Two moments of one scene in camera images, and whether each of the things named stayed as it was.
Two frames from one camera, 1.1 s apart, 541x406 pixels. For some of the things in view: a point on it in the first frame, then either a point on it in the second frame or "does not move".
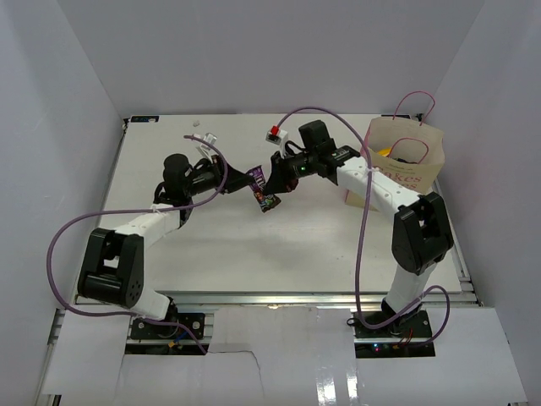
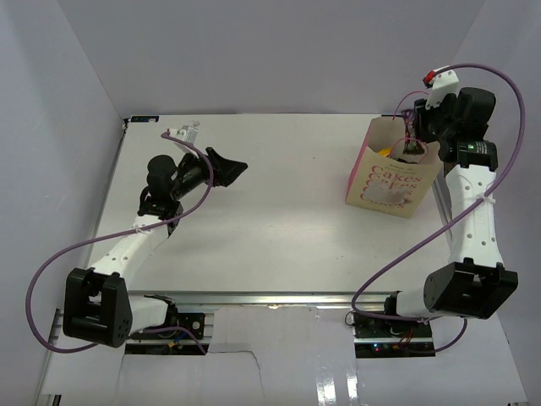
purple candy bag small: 265,201 -> 411,145
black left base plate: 141,329 does not move
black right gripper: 281,178 -> 423,115
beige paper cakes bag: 408,152 does not move
